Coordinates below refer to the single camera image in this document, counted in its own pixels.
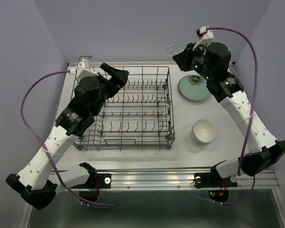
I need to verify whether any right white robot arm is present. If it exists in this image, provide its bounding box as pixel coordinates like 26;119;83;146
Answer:
172;42;285;185

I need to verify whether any clear glass cup back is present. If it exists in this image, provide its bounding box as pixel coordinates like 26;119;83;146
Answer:
166;40;186;57

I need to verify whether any grey wire dish rack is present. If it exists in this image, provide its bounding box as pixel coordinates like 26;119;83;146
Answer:
74;65;175;151

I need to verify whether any aluminium mounting rail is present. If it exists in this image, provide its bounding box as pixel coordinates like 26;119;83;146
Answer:
29;169;281;190

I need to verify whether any white ribbed bowl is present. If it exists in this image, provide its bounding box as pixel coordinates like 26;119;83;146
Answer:
190;119;216;144

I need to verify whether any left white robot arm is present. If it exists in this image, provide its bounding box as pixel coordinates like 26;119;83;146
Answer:
6;62;129;209

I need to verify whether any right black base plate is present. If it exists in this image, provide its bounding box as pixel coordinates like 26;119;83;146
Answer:
193;172;238;189

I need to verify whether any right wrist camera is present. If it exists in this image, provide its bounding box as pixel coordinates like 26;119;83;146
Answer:
192;26;214;51

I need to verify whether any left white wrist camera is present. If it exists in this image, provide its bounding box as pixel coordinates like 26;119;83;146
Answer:
69;58;97;80

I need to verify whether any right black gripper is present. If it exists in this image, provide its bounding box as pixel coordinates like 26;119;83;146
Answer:
173;42;213;81

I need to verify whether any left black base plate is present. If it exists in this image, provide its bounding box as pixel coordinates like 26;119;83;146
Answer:
71;173;112;190

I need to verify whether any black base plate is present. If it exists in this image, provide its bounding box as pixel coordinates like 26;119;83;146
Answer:
71;173;112;190
193;172;238;189

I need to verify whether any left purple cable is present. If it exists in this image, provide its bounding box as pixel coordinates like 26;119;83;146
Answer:
21;70;114;209

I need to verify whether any light green flower plate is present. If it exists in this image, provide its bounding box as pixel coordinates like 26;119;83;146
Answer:
178;75;211;102

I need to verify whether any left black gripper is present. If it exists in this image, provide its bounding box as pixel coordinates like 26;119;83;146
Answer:
92;63;129;116

